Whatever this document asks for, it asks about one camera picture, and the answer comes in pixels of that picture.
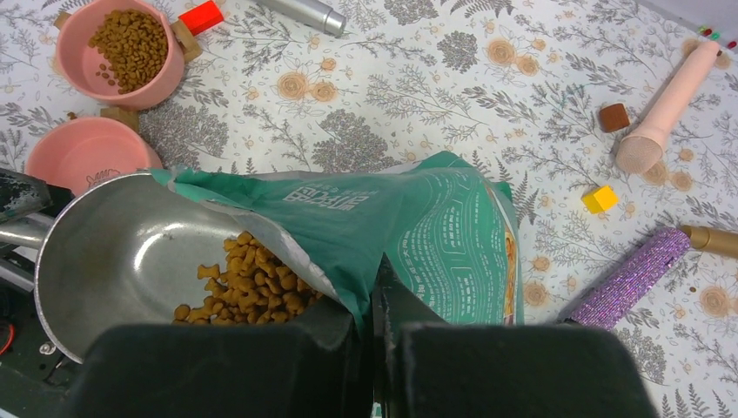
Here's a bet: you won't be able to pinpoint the kibble in cat bowl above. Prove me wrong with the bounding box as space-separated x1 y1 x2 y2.
88 9 169 94

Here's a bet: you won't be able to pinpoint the purple glitter microphone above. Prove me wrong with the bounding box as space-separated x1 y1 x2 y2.
558 227 690 330

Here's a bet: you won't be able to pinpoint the floral table mat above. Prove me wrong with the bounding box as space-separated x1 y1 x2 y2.
1 1 737 417

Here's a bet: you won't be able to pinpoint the metal scissors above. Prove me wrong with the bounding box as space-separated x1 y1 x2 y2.
0 172 324 365

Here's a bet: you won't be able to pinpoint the silver microphone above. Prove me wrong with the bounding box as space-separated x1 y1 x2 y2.
256 0 347 37

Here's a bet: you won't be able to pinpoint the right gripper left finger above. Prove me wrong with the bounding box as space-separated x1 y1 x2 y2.
63 298 369 417

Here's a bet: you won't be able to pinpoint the pink scoop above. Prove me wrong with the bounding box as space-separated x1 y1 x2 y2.
54 1 202 111

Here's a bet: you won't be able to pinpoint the pink cylinder toy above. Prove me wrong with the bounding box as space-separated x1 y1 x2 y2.
615 41 721 174

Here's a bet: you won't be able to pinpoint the brown small block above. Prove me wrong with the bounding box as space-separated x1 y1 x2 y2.
599 103 631 133

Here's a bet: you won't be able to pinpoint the gold microphone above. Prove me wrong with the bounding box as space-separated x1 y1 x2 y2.
680 226 738 259

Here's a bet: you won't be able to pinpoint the pink pet bowl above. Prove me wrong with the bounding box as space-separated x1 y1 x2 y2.
25 107 162 196

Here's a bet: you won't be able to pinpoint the orange red block near bowl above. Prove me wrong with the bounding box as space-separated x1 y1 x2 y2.
178 0 225 36

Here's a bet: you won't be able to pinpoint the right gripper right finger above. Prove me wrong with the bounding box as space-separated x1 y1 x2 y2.
372 260 657 417

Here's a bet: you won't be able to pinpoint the green silver pet food bag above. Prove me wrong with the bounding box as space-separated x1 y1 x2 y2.
151 152 523 326

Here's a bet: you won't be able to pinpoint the yellow small block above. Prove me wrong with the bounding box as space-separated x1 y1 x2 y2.
581 185 619 214

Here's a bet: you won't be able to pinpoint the kibble in scoop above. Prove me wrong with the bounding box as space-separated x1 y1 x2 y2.
172 231 323 326

